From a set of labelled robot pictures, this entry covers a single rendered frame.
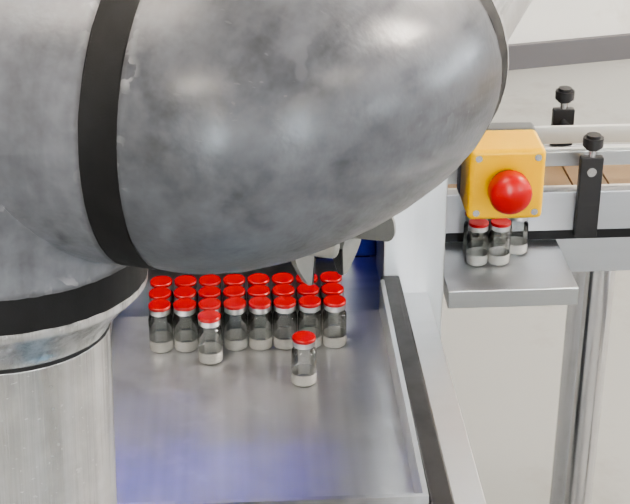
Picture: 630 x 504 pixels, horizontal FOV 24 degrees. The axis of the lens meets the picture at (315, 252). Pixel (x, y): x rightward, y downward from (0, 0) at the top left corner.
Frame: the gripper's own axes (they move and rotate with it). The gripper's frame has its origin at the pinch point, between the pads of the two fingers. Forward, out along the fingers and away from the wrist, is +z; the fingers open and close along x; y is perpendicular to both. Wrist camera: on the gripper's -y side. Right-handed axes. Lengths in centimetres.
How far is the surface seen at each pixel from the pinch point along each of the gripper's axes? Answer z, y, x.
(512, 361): 98, -104, 134
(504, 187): 4.0, -9.4, 29.0
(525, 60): 87, -228, 262
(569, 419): 41, -18, 52
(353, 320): 16.8, -15.8, 16.8
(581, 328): 29, -18, 52
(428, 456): 16.0, 7.0, 5.8
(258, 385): 17.5, -12.0, 3.0
